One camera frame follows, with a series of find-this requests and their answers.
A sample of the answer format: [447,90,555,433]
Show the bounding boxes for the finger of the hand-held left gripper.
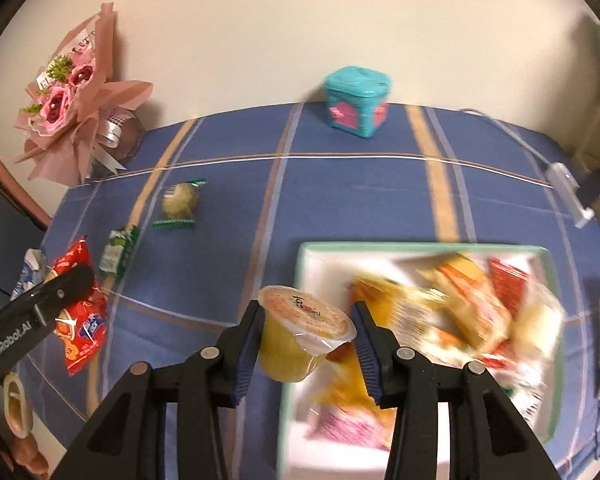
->
[32,264,96,332]

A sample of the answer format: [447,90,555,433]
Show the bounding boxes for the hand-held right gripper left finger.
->
[62,300,267,480]

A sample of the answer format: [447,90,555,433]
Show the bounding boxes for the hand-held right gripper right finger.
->
[349,301,563,480]

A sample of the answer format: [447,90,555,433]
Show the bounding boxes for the red candy packet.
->
[47,236,109,377]

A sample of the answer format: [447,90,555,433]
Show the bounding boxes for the yellow jelly cup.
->
[256,285,358,383]

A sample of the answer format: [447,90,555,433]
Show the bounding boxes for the pink-purple snack packet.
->
[307,402,396,453]

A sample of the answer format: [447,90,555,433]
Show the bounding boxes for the white tray with teal rim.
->
[277,241,566,480]

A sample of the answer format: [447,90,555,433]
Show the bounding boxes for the white and blue packet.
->
[11,248,48,301]

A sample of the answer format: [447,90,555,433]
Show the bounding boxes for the small green packet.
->
[98,225,142,278]

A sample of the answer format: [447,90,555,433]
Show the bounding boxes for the beige oval slipper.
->
[2,374,33,436]

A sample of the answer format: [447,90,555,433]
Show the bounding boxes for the brown rounded object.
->
[10,432,51,478]

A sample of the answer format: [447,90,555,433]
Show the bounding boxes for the round cookie in green wrapper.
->
[152,178,208,231]

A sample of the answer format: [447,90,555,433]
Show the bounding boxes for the pink flower bouquet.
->
[14,2,153,186]

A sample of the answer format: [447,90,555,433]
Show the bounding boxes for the blue plaid tablecloth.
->
[10,102,600,480]

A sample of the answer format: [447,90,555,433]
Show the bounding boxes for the teal tin box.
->
[325,66,393,139]

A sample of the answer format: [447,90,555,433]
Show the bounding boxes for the white power strip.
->
[550,162,595,228]

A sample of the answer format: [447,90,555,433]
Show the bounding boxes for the white cable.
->
[460,108,553,168]

